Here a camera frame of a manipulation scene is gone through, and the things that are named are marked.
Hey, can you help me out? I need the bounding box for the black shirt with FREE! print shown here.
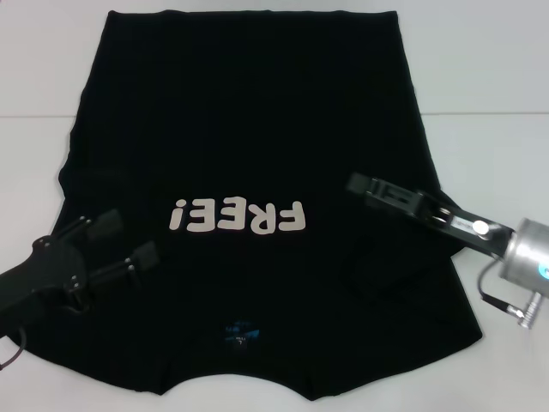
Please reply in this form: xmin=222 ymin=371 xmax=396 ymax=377
xmin=16 ymin=10 xmax=484 ymax=392

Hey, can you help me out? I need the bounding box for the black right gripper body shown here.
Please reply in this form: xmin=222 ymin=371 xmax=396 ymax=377
xmin=413 ymin=192 xmax=514 ymax=262

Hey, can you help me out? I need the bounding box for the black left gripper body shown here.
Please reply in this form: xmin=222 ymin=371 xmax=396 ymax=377
xmin=0 ymin=236 xmax=89 ymax=317

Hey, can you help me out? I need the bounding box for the thin left wrist cable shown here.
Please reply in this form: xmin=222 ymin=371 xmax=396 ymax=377
xmin=0 ymin=326 xmax=27 ymax=371

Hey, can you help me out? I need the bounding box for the silver right wrist cable connector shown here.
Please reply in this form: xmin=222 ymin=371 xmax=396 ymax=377
xmin=519 ymin=288 xmax=549 ymax=330

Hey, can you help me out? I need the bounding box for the thin right wrist cable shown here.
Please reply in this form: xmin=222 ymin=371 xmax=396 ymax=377
xmin=477 ymin=259 xmax=529 ymax=309

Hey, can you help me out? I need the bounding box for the thin wrist cable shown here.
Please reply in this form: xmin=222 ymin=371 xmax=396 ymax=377
xmin=0 ymin=326 xmax=27 ymax=371
xmin=477 ymin=259 xmax=529 ymax=309

